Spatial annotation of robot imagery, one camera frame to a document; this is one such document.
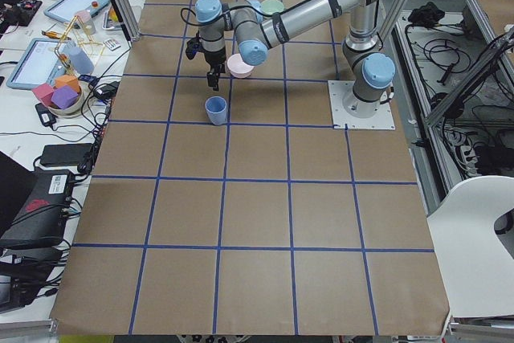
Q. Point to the black computer box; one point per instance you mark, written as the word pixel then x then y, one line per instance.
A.
pixel 32 207

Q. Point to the lower teach pendant tablet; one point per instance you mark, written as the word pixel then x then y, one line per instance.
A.
pixel 39 65

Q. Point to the bowl of foam blocks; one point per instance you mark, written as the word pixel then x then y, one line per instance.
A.
pixel 64 99

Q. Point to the blue cup on rack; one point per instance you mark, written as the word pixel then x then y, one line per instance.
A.
pixel 80 61

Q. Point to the teach pendant tablet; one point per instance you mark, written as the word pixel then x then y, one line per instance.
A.
pixel 39 65
pixel 64 10

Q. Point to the pink bowl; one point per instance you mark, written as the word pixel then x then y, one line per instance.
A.
pixel 237 67

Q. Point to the white chair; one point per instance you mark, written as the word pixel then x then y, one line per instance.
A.
pixel 476 268

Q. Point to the blue cup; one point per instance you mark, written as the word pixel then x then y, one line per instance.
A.
pixel 216 110
pixel 80 61

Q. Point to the gold wire rack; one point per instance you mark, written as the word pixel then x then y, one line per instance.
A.
pixel 73 36

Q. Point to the pink cup on side table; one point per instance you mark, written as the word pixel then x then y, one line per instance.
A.
pixel 83 20

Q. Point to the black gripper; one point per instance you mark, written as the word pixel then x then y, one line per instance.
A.
pixel 214 59

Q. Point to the upper teach pendant tablet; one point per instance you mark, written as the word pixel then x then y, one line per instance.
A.
pixel 64 10

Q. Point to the black power adapter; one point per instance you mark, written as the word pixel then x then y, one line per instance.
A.
pixel 64 155

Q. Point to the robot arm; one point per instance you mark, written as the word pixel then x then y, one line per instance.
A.
pixel 256 33

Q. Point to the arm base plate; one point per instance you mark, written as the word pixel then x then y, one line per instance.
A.
pixel 348 112

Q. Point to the green bowl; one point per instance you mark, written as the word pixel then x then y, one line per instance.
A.
pixel 270 7

